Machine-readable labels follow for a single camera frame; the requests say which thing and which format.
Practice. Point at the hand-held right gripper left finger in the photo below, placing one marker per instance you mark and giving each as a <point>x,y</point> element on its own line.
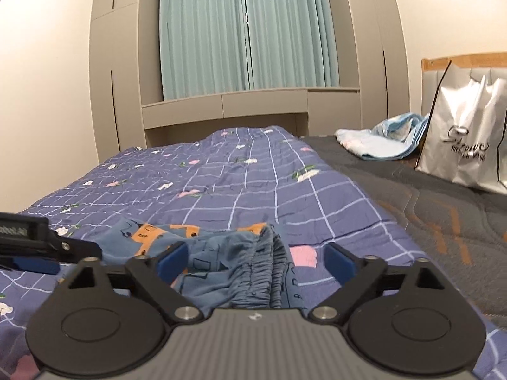
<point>170,263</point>

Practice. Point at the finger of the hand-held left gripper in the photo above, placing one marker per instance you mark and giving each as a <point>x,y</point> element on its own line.
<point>79,252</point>
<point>31,265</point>

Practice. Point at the blue checked floral blanket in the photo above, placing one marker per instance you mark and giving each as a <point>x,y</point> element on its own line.
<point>257,190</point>

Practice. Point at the wooden padded headboard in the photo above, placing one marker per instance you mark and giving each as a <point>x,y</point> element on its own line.
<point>475,57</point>

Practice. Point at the pale green curtain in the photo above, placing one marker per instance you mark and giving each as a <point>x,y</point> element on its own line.
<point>206,39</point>

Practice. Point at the light blue crumpled cloth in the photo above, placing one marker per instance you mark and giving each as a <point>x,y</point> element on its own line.
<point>380,142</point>

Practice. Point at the white shopping bag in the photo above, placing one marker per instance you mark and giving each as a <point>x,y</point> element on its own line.
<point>459,126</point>

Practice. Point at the blue pants with orange print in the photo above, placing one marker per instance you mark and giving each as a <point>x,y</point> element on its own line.
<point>222,253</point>

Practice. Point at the beige built-in cabinet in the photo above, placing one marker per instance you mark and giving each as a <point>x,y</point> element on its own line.
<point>261,105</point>

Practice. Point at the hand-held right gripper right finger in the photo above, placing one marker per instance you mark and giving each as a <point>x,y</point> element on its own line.
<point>338,263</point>

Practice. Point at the dark grey quilted mattress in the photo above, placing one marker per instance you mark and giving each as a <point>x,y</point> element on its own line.
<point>435,213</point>

